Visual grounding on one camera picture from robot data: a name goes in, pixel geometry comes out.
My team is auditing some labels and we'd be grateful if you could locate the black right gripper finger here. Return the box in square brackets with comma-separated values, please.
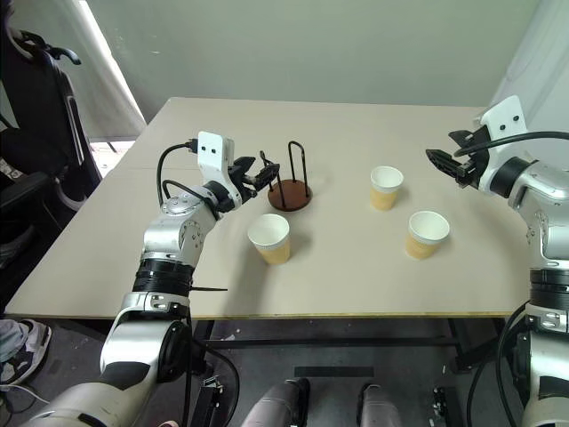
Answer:
[425, 149, 469, 180]
[447, 129, 480, 145]

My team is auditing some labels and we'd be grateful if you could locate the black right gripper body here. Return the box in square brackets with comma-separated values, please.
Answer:
[454, 128, 493, 189]

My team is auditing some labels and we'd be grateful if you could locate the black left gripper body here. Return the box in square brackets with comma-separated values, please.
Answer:
[227, 156, 266, 205]

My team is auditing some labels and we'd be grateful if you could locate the yellow white paper cup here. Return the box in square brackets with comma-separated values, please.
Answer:
[404, 210, 452, 261]
[369, 165, 405, 213]
[246, 213, 292, 267]

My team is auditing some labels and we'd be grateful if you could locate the white hanging sheet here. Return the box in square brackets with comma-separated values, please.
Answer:
[12, 0, 148, 140]

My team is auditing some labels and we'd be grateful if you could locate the black floor tape strip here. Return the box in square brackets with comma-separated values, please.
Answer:
[293, 366, 375, 380]

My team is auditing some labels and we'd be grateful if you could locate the black office chair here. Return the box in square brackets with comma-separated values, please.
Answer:
[0, 28, 104, 269]

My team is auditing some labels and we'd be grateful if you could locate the dark rounded grey shape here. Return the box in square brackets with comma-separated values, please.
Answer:
[245, 377, 311, 427]
[357, 383, 404, 427]

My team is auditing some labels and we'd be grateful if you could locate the grey white sneaker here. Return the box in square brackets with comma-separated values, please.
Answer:
[0, 318, 52, 386]

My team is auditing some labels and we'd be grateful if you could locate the brown cup holder stand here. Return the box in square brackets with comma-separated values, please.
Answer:
[268, 141, 314, 213]

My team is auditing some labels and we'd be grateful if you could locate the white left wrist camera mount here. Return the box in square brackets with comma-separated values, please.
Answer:
[196, 130, 236, 197]

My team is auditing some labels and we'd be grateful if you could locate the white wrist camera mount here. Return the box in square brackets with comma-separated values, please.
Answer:
[477, 94, 528, 193]
[196, 130, 236, 197]

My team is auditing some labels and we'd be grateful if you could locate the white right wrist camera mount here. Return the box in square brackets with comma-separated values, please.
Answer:
[477, 94, 528, 193]

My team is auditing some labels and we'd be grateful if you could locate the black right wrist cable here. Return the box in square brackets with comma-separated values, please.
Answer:
[453, 131, 569, 158]

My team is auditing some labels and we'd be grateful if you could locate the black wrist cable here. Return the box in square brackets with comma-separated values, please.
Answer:
[156, 140, 211, 211]
[453, 131, 569, 158]

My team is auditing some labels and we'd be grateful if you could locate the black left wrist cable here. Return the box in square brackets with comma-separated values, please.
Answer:
[156, 140, 211, 211]

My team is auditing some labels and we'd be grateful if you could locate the black metal table frame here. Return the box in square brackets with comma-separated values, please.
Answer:
[190, 316, 510, 375]

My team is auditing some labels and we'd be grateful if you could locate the black cable under table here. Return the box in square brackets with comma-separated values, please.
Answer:
[184, 306, 242, 427]
[469, 300, 535, 427]

